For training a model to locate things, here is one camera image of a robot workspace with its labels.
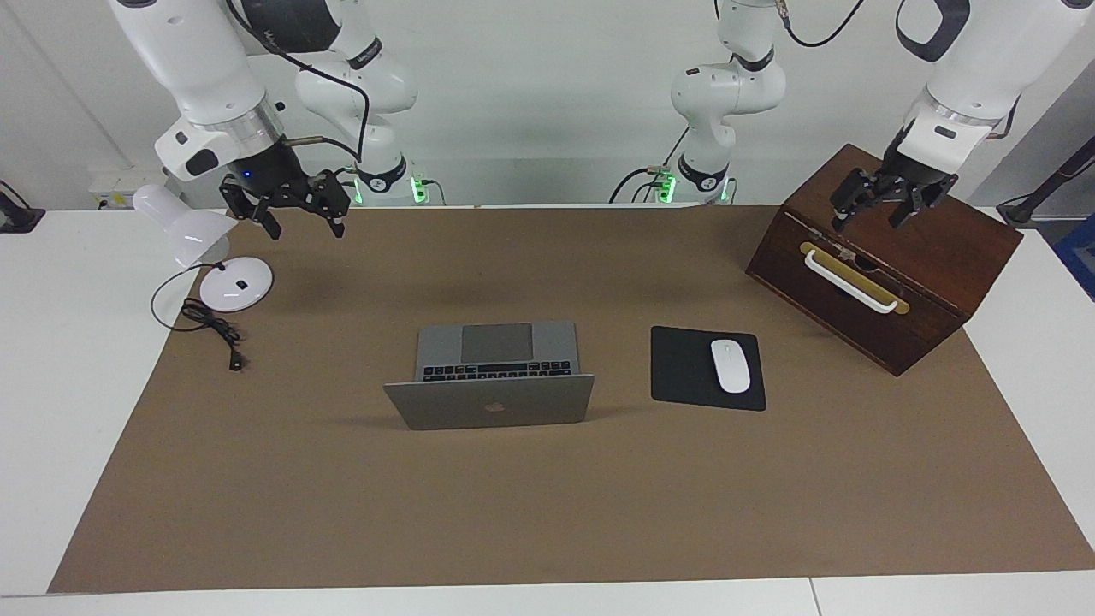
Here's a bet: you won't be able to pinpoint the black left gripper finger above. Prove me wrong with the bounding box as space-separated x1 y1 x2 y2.
830 175 870 234
888 184 942 229

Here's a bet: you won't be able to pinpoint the grey laptop computer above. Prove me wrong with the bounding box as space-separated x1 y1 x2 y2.
383 322 595 431

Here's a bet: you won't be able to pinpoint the brown wooden box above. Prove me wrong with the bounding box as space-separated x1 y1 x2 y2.
745 144 1024 377

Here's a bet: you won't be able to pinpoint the white desk lamp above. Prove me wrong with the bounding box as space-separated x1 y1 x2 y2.
133 184 275 312

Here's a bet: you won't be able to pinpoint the black tripod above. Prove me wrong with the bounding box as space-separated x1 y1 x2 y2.
997 133 1095 230

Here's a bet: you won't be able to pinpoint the blue crate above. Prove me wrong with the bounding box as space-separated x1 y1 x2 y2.
1052 214 1095 302

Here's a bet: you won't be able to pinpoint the white computer mouse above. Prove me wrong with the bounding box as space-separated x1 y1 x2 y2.
711 340 752 394

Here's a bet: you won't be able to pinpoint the black mouse pad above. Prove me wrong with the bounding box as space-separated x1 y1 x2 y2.
650 325 767 412

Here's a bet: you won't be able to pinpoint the black stand base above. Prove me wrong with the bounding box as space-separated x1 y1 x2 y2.
0 180 46 234

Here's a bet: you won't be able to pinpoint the brown paper table mat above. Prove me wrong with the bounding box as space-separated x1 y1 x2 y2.
47 205 1095 595

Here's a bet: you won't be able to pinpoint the white box handle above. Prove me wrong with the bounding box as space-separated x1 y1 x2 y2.
804 248 909 315

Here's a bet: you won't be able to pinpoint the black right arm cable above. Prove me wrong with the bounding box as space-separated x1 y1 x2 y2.
224 0 370 165

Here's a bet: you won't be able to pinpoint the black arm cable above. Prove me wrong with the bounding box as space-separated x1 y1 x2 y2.
224 0 370 165
774 0 867 49

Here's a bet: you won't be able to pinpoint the black lamp power cable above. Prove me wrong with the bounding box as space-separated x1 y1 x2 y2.
151 263 249 372

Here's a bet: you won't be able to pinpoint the white wall power strip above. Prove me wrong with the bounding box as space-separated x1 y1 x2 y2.
88 169 172 211

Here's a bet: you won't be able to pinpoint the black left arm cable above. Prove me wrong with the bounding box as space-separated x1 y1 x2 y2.
774 0 867 49

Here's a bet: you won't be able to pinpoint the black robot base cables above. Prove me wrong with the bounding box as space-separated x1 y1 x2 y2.
608 127 692 204

